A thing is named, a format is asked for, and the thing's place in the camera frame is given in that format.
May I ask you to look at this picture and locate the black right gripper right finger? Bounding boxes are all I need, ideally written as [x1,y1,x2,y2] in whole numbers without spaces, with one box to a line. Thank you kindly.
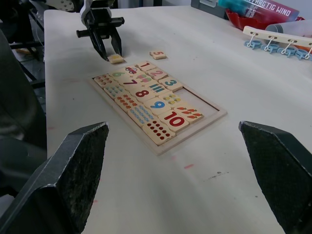
[238,120,312,234]

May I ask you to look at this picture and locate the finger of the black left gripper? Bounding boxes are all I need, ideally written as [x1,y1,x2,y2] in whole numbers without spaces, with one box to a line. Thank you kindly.
[110,26,123,57]
[88,28,110,61]

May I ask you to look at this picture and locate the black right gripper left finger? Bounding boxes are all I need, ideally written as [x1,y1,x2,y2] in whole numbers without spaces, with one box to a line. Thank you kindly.
[0,121,110,234]

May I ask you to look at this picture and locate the wooden tile yellow print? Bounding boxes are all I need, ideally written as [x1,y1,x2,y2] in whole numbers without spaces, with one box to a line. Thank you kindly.
[108,55,125,65]

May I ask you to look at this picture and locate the wooden number tile 6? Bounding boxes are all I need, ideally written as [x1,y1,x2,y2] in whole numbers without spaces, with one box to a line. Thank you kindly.
[108,69,131,80]

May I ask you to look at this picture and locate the wooden number tile 1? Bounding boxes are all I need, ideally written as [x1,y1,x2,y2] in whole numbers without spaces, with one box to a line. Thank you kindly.
[134,61,157,72]

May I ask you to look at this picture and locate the wooden number tile 5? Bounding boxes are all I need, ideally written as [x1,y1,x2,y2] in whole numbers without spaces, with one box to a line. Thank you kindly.
[149,50,168,60]

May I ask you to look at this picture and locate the wooden number tile 7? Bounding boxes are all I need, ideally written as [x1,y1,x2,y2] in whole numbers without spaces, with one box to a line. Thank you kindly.
[119,77,145,90]

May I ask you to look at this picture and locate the wooden number tile 2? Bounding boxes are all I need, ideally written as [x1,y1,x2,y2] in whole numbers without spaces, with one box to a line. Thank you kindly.
[145,68,169,80]

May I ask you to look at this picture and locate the wooden number tile 8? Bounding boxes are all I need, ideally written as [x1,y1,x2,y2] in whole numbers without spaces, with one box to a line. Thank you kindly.
[129,87,157,103]

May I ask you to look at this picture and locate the wooden number tile 3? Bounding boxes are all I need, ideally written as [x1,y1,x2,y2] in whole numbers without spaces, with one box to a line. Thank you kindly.
[158,76,184,92]

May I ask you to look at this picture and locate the wooden number tile 9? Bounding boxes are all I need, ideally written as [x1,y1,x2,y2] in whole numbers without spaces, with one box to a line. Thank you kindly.
[143,97,173,116]

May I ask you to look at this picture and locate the wooden puzzle board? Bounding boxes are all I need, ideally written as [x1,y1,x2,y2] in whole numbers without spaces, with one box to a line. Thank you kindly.
[87,60,228,157]

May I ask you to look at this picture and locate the wooden number tile 10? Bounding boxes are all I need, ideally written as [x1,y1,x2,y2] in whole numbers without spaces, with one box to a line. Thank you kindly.
[158,110,191,134]

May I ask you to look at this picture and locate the wooden tile red car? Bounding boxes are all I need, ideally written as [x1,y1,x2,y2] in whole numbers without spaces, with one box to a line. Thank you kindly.
[121,64,142,75]

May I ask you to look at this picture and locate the wooden tile six red items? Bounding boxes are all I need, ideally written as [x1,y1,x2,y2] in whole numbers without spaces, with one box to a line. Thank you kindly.
[93,73,114,88]

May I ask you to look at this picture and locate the wooden tile two popsicles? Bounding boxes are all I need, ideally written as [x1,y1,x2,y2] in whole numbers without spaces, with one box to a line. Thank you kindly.
[132,72,155,85]

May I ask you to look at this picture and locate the wooden tile seven blue items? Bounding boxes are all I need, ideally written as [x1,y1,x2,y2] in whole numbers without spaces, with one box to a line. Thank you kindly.
[103,83,128,99]

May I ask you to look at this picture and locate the wooden tile eight orange items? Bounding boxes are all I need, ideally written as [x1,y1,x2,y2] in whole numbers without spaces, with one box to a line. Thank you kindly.
[114,93,140,112]

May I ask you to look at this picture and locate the wooden tile nine blue items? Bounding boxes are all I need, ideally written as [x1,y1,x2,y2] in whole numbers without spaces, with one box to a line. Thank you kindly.
[127,104,155,128]

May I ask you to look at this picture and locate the wooden tile yellow bees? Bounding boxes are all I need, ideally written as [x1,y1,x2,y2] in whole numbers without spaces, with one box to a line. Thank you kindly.
[158,92,184,107]

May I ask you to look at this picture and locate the dark rounded object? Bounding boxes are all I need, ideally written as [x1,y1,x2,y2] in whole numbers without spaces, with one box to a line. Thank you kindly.
[0,27,48,195]

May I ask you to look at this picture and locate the grey plastic box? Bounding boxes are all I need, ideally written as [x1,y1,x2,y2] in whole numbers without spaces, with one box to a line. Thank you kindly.
[190,0,229,19]

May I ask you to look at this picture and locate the wooden tile ten red dots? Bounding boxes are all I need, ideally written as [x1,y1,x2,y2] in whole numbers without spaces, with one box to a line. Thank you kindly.
[141,119,177,147]

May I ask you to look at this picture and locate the wooden tile orange carrots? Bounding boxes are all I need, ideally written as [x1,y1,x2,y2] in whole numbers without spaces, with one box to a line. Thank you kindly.
[173,103,204,124]

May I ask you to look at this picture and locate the blue clothes clip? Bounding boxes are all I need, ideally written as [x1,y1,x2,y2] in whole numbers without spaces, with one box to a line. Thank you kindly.
[280,46,299,59]
[244,40,263,50]
[261,43,280,54]
[295,48,312,61]

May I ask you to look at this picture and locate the red plastic bowl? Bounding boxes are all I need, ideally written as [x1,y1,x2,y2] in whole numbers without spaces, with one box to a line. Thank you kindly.
[225,8,306,31]

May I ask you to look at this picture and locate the cream hanger bar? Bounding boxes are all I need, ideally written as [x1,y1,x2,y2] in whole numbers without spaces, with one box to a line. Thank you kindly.
[242,25,312,49]

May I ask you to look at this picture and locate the clear plastic container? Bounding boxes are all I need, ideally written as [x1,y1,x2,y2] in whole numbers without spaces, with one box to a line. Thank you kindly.
[265,19,312,40]

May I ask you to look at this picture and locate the teal and maroon printed box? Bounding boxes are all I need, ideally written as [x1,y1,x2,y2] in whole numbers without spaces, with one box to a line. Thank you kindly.
[217,0,301,22]

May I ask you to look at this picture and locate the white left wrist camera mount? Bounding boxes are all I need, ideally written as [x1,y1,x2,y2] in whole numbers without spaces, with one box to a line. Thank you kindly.
[45,0,93,25]

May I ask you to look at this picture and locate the black metal frame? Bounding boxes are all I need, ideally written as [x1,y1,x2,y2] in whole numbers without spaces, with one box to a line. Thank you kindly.
[9,0,46,89]

